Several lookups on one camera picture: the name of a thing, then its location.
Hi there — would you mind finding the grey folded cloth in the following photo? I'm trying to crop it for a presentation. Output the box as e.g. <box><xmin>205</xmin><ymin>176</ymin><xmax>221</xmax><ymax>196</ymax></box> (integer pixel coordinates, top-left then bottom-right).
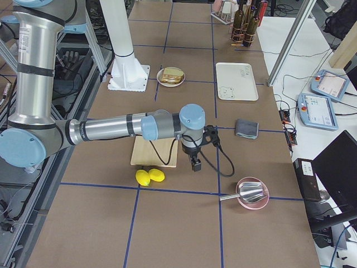
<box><xmin>235</xmin><ymin>118</ymin><xmax>259</xmax><ymax>139</ymax></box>

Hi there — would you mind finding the bread slice on plate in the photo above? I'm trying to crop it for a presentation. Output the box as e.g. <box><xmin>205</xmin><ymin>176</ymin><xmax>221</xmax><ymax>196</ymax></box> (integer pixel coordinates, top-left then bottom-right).
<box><xmin>160</xmin><ymin>78</ymin><xmax>185</xmax><ymax>87</ymax></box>

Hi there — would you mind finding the black power strip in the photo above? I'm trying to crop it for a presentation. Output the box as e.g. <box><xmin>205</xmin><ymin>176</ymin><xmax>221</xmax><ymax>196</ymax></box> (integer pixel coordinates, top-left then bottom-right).
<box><xmin>279</xmin><ymin>109</ymin><xmax>297</xmax><ymax>151</ymax></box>

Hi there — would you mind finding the green wine bottle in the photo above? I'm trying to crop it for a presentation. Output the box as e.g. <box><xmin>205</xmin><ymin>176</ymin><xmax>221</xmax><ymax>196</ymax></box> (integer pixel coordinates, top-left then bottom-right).
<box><xmin>243</xmin><ymin>7</ymin><xmax>259</xmax><ymax>47</ymax></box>
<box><xmin>231</xmin><ymin>0</ymin><xmax>244</xmax><ymax>44</ymax></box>

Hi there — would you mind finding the pink bowl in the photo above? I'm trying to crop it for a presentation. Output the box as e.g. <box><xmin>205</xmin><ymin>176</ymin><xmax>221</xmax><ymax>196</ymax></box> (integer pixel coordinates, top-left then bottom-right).
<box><xmin>235</xmin><ymin>176</ymin><xmax>270</xmax><ymax>210</ymax></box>

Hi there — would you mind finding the white wire cup rack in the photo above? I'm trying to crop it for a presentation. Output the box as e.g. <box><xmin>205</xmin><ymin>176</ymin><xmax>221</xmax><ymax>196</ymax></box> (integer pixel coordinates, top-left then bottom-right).
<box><xmin>211</xmin><ymin>0</ymin><xmax>238</xmax><ymax>25</ymax></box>

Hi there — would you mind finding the green wine bottle middle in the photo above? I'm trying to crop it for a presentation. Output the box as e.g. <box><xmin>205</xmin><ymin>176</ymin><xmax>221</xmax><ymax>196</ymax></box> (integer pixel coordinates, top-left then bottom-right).
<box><xmin>243</xmin><ymin>7</ymin><xmax>259</xmax><ymax>47</ymax></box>

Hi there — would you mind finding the cream bear tray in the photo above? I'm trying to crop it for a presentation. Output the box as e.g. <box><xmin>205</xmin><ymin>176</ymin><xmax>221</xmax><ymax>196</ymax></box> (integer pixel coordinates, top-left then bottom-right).
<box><xmin>216</xmin><ymin>63</ymin><xmax>258</xmax><ymax>101</ymax></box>

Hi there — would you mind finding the bread slice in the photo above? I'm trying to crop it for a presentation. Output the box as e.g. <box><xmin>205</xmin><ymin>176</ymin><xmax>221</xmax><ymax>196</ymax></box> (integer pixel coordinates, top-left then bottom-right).
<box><xmin>160</xmin><ymin>78</ymin><xmax>185</xmax><ymax>87</ymax></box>
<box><xmin>161</xmin><ymin>67</ymin><xmax>185</xmax><ymax>80</ymax></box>

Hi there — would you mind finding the light pink cup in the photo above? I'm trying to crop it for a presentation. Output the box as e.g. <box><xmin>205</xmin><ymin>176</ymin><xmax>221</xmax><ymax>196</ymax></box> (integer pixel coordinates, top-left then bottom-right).
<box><xmin>213</xmin><ymin>0</ymin><xmax>223</xmax><ymax>12</ymax></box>

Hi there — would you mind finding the wooden cutting board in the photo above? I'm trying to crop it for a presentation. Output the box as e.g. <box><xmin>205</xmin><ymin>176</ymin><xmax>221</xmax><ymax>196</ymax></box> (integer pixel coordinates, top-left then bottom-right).
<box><xmin>131</xmin><ymin>136</ymin><xmax>178</xmax><ymax>168</ymax></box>

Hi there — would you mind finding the white round plate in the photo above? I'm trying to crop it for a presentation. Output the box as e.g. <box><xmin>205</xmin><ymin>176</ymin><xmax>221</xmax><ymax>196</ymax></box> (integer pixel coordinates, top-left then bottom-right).
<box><xmin>157</xmin><ymin>67</ymin><xmax>185</xmax><ymax>87</ymax></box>

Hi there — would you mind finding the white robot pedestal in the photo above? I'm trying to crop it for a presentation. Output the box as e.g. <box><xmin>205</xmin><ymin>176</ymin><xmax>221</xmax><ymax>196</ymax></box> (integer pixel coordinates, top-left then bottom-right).
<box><xmin>100</xmin><ymin>0</ymin><xmax>150</xmax><ymax>92</ymax></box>

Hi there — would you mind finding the green wine bottle front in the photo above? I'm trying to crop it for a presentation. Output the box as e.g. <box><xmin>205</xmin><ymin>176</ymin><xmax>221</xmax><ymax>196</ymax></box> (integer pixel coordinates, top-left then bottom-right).
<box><xmin>231</xmin><ymin>0</ymin><xmax>244</xmax><ymax>44</ymax></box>

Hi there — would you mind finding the aluminium frame post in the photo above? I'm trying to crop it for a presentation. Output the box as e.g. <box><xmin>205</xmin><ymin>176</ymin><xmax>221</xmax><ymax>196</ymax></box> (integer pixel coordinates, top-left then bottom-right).
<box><xmin>267</xmin><ymin>0</ymin><xmax>317</xmax><ymax>87</ymax></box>

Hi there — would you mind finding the near teach pendant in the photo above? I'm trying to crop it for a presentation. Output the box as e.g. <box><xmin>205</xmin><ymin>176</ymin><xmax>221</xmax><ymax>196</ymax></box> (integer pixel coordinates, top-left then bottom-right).
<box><xmin>297</xmin><ymin>93</ymin><xmax>339</xmax><ymax>131</ymax></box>

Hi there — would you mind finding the yellow lemon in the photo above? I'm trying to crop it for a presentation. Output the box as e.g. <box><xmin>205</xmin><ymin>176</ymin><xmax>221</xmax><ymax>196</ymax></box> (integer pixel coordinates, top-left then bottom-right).
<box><xmin>148</xmin><ymin>169</ymin><xmax>165</xmax><ymax>182</ymax></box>
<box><xmin>135</xmin><ymin>169</ymin><xmax>151</xmax><ymax>186</ymax></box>

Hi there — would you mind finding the black monitor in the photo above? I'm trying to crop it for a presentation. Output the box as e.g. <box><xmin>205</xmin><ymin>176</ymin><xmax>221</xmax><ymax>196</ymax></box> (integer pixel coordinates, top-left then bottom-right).
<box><xmin>310</xmin><ymin>130</ymin><xmax>356</xmax><ymax>232</ymax></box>

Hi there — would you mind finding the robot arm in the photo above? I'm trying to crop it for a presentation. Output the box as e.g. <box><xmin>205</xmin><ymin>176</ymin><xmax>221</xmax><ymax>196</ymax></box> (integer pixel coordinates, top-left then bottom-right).
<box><xmin>1</xmin><ymin>1</ymin><xmax>207</xmax><ymax>171</ymax></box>

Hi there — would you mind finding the black computer box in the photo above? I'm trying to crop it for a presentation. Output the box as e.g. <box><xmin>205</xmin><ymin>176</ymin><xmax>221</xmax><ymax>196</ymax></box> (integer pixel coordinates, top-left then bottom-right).
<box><xmin>293</xmin><ymin>158</ymin><xmax>321</xmax><ymax>202</ymax></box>

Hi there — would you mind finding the copper wire bottle rack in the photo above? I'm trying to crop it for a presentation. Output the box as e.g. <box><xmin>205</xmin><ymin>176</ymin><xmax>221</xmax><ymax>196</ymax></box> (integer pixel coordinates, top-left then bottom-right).
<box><xmin>231</xmin><ymin>10</ymin><xmax>259</xmax><ymax>47</ymax></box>

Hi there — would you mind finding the far teach pendant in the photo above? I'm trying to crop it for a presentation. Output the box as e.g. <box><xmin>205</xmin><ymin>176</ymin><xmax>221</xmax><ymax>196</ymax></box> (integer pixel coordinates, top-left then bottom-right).
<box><xmin>310</xmin><ymin>69</ymin><xmax>350</xmax><ymax>102</ymax></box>

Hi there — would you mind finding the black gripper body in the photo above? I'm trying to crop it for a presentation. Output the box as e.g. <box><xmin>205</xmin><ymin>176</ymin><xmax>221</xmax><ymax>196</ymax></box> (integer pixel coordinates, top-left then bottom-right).
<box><xmin>182</xmin><ymin>144</ymin><xmax>200</xmax><ymax>161</ymax></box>

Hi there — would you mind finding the teach pendant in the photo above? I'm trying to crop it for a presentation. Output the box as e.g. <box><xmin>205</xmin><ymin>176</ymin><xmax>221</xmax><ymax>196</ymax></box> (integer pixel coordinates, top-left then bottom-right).
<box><xmin>310</xmin><ymin>69</ymin><xmax>350</xmax><ymax>102</ymax></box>
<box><xmin>297</xmin><ymin>93</ymin><xmax>339</xmax><ymax>131</ymax></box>

